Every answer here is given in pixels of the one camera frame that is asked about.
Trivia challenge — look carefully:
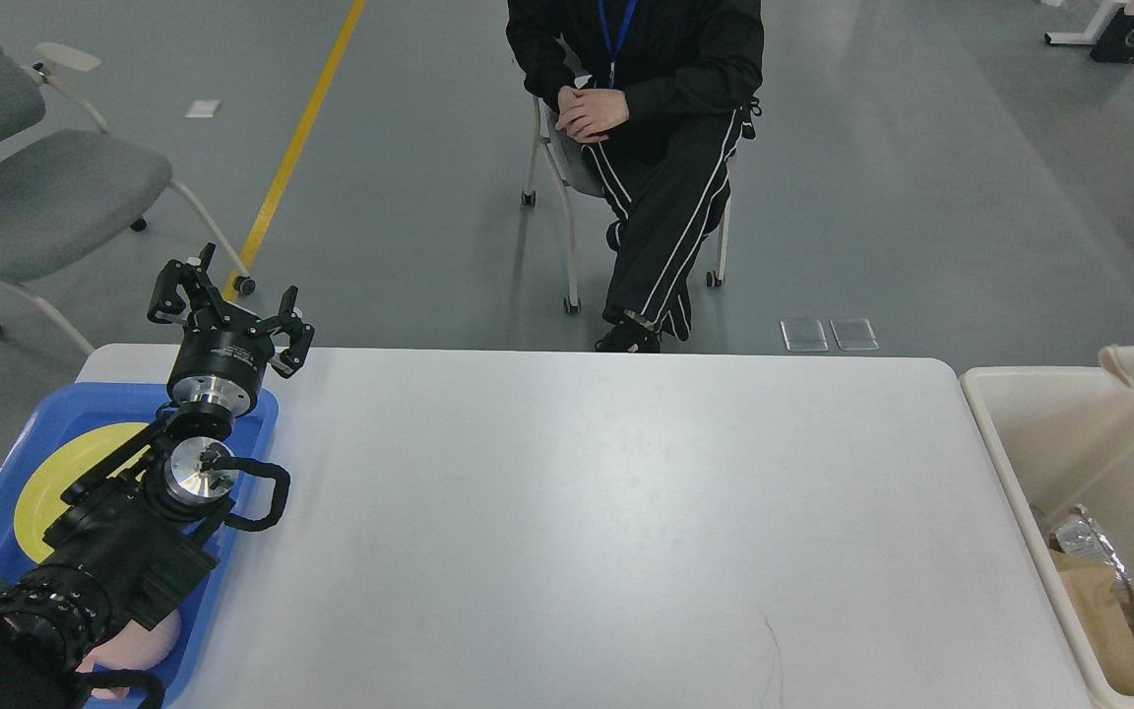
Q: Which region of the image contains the beige plastic bin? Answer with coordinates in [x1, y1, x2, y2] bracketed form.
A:
[960, 368, 1134, 708]

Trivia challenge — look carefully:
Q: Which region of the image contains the white chair under person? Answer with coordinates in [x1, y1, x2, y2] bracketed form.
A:
[519, 37, 733, 315]

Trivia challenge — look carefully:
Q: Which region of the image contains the blue plastic tray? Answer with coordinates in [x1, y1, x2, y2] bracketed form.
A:
[0, 383, 278, 708]

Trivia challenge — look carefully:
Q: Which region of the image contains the yellow plastic plate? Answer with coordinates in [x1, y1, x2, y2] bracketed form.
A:
[12, 421, 146, 562]

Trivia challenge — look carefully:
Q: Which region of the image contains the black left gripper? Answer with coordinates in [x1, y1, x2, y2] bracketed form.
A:
[146, 243, 315, 417]

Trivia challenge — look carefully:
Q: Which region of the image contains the foil wrapper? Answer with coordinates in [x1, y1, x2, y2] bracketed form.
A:
[1046, 504, 1134, 640]

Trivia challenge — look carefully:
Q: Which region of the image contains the white desk base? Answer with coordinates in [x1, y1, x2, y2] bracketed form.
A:
[1043, 1, 1134, 66]

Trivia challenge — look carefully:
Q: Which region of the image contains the brown paper bag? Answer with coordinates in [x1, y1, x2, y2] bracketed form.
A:
[1049, 551, 1134, 697]

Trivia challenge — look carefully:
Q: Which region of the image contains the grey office chair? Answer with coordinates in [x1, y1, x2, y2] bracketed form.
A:
[0, 43, 229, 352]

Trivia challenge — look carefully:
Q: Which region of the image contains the pink plastic mug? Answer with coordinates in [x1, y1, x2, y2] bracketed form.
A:
[77, 611, 183, 673]

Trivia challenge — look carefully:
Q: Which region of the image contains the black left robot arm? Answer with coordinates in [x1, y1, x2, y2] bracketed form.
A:
[0, 245, 315, 708]

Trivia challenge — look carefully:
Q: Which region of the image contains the person in black tracksuit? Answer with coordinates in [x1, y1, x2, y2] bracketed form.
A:
[505, 1, 765, 354]

